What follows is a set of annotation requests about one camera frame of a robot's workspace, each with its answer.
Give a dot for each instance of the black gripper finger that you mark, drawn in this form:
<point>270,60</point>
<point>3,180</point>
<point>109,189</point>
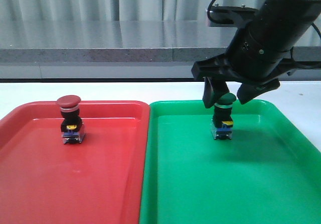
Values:
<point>248,92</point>
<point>213,90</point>

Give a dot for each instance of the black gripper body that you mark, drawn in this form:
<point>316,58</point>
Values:
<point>256,57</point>

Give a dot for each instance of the green mushroom push button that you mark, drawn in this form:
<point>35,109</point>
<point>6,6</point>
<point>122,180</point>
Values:
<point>222,122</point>

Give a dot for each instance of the red mushroom push button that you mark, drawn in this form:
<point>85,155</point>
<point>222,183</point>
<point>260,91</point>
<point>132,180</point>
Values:
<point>72,127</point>

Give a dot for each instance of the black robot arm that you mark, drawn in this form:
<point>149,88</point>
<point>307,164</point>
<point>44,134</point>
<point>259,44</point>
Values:
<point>285,13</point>

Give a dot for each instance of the green plastic tray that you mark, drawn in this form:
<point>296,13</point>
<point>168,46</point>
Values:
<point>269,172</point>

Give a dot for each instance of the grey stone counter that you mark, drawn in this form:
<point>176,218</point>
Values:
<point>107,50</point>

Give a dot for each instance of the red plastic tray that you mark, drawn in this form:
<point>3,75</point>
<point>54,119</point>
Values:
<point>99,180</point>

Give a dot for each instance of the white pleated curtain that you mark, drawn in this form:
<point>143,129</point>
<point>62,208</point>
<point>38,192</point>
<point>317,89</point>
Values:
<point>103,10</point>

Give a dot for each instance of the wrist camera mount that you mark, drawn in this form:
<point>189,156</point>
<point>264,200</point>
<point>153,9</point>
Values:
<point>236,17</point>

